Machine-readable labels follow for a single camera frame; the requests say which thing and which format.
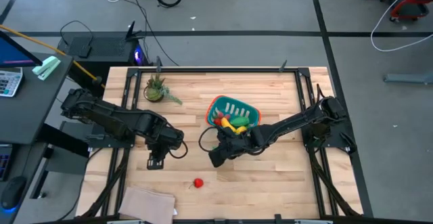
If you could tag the black computer mouse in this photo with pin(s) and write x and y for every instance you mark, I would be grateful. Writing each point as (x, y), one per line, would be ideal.
(13, 191)

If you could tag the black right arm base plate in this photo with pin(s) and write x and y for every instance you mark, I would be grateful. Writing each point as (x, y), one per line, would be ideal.
(338, 137)

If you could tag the black computer tower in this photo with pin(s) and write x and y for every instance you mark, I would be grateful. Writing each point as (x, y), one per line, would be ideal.
(108, 48)

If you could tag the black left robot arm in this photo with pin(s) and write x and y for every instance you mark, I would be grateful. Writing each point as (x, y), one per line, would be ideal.
(111, 117)

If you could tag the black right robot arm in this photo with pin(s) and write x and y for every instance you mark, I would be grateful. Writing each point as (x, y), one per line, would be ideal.
(291, 124)

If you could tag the grey desk calculator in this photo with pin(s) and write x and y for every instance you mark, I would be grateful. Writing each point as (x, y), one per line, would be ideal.
(10, 82)

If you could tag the black wifi antennas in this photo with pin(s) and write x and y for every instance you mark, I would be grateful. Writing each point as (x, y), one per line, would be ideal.
(131, 31)

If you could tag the black aluminium table frame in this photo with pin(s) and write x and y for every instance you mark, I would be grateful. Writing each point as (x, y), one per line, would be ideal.
(220, 70)

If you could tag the large red toy strawberry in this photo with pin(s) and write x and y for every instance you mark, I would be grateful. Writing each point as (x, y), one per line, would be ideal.
(198, 182)

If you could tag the black keyboard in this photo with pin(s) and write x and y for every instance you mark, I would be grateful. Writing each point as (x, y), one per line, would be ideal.
(5, 163)

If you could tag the grey metal foot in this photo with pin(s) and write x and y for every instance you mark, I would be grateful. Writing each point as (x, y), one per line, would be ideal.
(409, 78)

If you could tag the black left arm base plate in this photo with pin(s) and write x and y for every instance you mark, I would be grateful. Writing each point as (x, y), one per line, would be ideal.
(101, 139)

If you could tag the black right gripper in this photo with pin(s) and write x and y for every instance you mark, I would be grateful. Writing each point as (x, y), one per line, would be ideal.
(238, 142)

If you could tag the beige folded cloth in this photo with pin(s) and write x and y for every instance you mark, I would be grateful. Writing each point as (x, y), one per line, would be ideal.
(145, 203)

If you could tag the small red toy strawberry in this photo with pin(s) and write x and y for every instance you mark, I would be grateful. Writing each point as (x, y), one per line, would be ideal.
(218, 122)

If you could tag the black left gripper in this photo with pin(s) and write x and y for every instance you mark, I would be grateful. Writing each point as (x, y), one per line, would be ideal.
(162, 144)

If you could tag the computer monitor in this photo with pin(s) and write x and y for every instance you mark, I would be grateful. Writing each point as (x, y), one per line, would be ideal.
(13, 53)

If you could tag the mint green stapler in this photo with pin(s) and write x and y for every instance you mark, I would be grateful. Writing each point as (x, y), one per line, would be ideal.
(45, 68)

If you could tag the smooth green toy vegetable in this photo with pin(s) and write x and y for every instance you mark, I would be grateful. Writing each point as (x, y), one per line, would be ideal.
(239, 121)

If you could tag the black frame clamp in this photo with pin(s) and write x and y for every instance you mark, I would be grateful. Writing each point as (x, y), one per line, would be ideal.
(158, 65)
(283, 66)

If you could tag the small potted succulent plant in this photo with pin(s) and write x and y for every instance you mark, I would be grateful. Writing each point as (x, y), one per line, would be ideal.
(155, 92)

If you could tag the teal basket with orange rim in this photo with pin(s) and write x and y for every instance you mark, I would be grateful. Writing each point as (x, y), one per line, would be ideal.
(252, 114)

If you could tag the black desk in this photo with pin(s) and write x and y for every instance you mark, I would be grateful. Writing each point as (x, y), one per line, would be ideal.
(27, 112)

